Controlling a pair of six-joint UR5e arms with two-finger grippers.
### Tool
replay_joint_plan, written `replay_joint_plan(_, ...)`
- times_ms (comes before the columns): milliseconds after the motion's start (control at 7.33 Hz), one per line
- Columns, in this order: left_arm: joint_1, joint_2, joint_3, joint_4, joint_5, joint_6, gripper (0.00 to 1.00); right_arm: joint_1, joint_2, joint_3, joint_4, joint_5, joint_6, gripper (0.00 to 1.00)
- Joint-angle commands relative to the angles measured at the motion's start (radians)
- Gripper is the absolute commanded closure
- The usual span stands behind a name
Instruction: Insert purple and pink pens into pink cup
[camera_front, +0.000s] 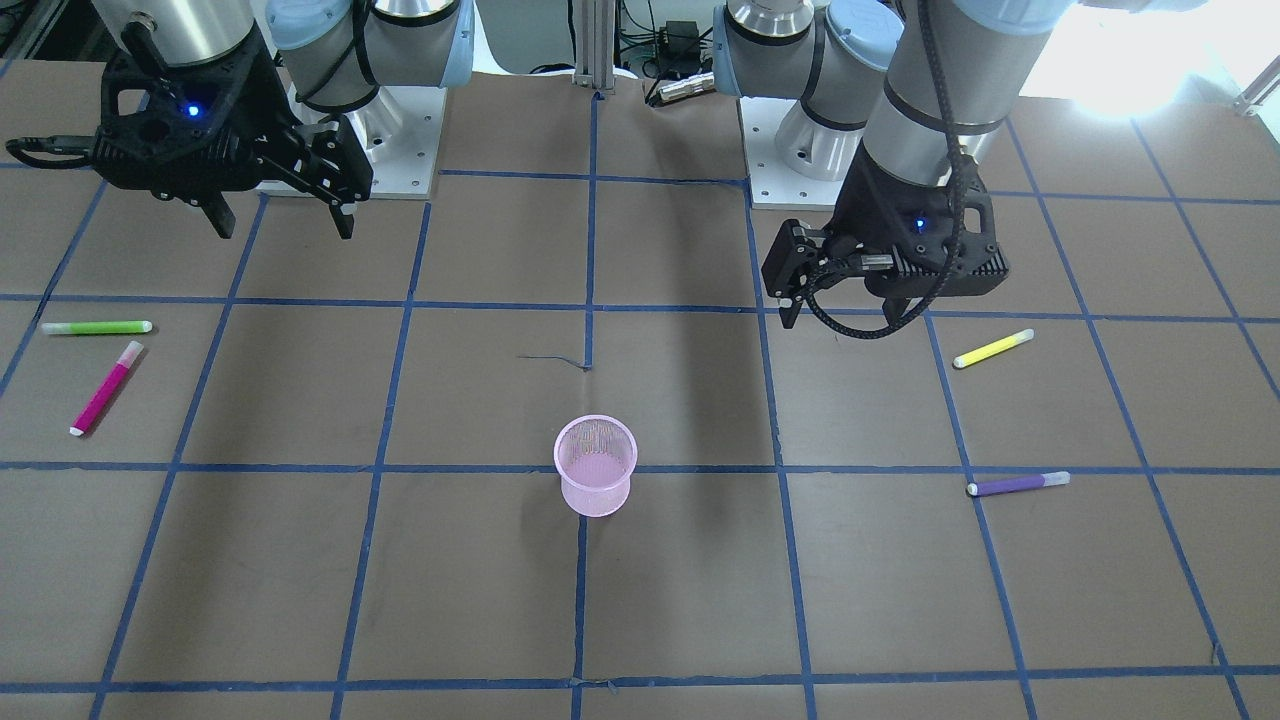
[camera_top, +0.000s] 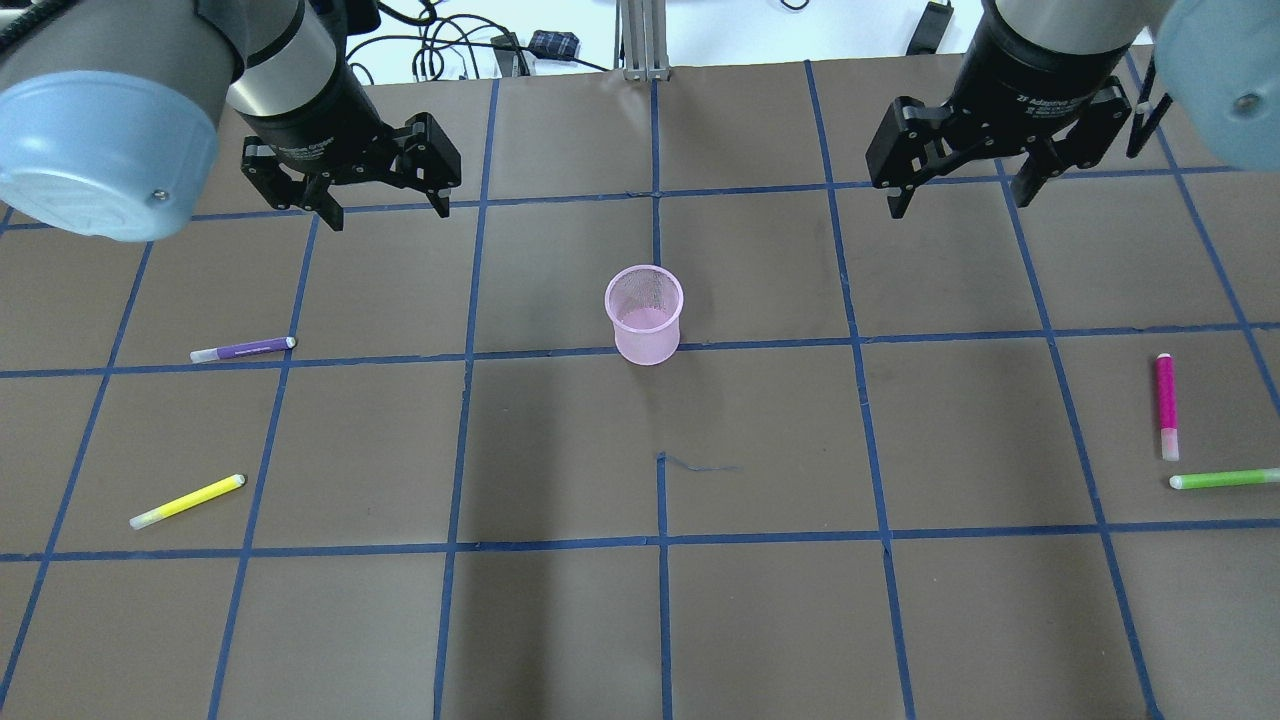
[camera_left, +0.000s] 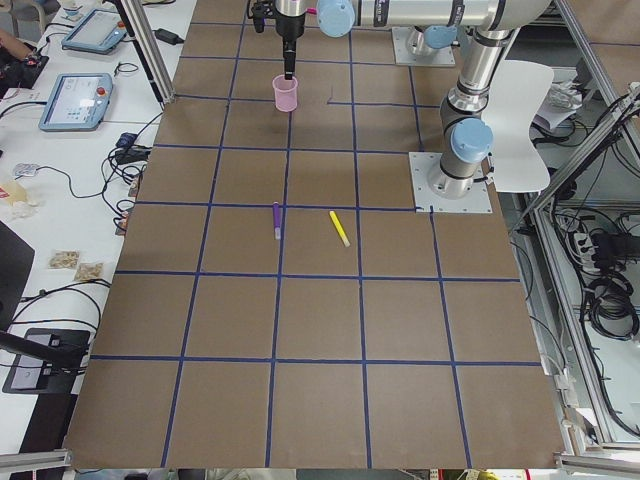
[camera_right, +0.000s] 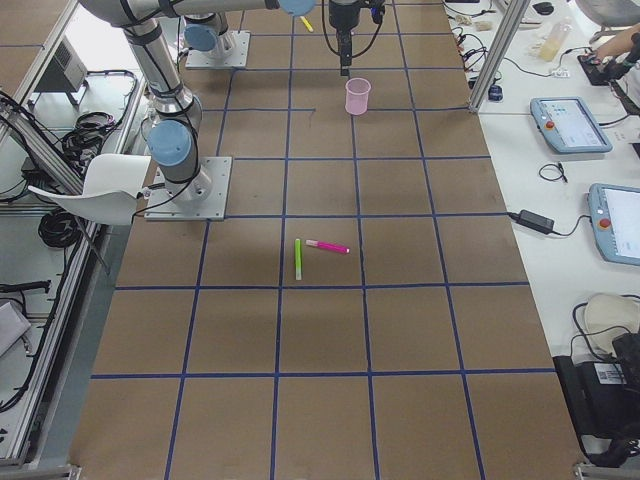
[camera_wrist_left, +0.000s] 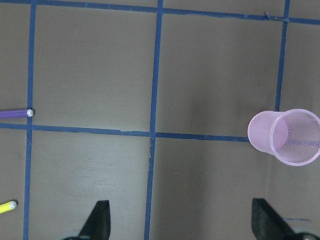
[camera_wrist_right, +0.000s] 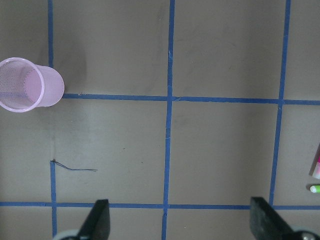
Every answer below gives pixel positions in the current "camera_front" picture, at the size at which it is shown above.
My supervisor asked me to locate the yellow pen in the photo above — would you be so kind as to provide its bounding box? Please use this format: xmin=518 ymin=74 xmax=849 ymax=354
xmin=951 ymin=328 xmax=1036 ymax=369

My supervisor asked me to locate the aluminium frame post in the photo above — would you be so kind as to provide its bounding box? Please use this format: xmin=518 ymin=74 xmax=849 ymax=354
xmin=570 ymin=0 xmax=618 ymax=97

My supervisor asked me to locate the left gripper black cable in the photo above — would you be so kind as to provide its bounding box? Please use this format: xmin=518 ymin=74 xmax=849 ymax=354
xmin=800 ymin=0 xmax=972 ymax=341

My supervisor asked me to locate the black power adapter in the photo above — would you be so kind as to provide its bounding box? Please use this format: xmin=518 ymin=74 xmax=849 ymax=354
xmin=655 ymin=20 xmax=701 ymax=78

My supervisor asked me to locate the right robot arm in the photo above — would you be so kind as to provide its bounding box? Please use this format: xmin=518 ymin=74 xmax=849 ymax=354
xmin=87 ymin=1 xmax=476 ymax=238

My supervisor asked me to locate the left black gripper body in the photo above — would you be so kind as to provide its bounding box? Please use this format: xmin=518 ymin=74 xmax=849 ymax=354
xmin=823 ymin=149 xmax=1010 ymax=299

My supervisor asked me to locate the silver connector plug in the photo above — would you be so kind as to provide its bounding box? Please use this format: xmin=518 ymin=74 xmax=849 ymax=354
xmin=644 ymin=72 xmax=716 ymax=108

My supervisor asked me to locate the purple pen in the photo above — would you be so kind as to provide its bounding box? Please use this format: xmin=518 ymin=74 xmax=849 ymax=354
xmin=966 ymin=471 xmax=1071 ymax=498

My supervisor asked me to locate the pink mesh cup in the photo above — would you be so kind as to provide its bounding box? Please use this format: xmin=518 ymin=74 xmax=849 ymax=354
xmin=552 ymin=415 xmax=637 ymax=518

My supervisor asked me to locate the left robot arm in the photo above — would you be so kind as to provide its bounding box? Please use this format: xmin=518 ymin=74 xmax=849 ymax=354
xmin=712 ymin=1 xmax=1068 ymax=340

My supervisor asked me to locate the green pen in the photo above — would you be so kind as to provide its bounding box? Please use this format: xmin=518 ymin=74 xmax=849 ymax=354
xmin=40 ymin=320 xmax=154 ymax=336

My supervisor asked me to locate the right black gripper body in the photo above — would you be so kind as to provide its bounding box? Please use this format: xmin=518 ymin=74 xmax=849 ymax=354
xmin=92 ymin=22 xmax=303 ymax=199

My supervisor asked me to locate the pink pen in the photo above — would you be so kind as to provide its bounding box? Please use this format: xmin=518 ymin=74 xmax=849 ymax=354
xmin=68 ymin=341 xmax=145 ymax=437

